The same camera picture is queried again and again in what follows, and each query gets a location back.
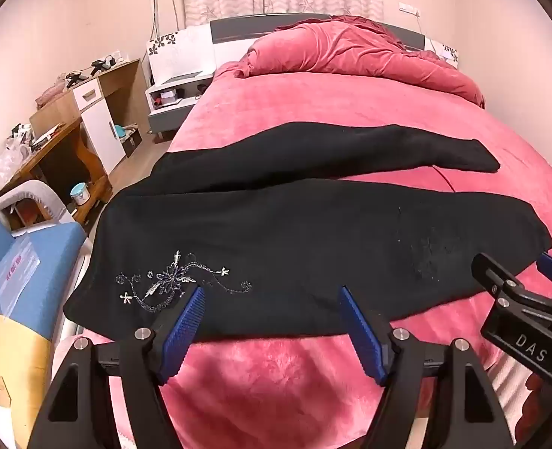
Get wooden desk with white cabinet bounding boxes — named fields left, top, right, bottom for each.
left=0, top=58, right=154, bottom=225

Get teal container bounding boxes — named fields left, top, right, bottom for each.
left=110, top=122, right=140, bottom=142

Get grey chair with blue seat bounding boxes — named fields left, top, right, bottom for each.
left=0, top=179, right=92, bottom=340

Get yellow cardboard box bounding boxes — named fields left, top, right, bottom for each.
left=0, top=299, right=54, bottom=431

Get black embroidered pants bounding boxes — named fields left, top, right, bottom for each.
left=63, top=122, right=552, bottom=344

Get thin red cable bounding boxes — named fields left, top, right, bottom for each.
left=432, top=164, right=458, bottom=194

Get pink duvet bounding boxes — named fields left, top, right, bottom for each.
left=233, top=15, right=486, bottom=109

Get tin with light blue lid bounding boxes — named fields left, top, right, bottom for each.
left=69, top=182, right=94, bottom=207

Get bed with pink sheet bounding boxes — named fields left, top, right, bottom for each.
left=63, top=63, right=552, bottom=449

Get crumpled clear plastic bags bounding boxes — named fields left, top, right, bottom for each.
left=0, top=130, right=31, bottom=176

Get clear plastic bag with paper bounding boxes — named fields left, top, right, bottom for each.
left=0, top=233, right=42, bottom=287

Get white and grey nightstand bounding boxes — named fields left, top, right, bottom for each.
left=145, top=71, right=217, bottom=142

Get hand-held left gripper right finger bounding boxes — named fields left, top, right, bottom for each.
left=339, top=286, right=515, bottom=449

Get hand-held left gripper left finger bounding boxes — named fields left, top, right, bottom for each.
left=27, top=285, right=206, bottom=449

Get grey and white headboard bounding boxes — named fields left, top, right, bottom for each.
left=146, top=13, right=460, bottom=86

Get black devices on desk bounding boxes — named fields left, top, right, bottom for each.
left=64, top=55, right=118, bottom=89

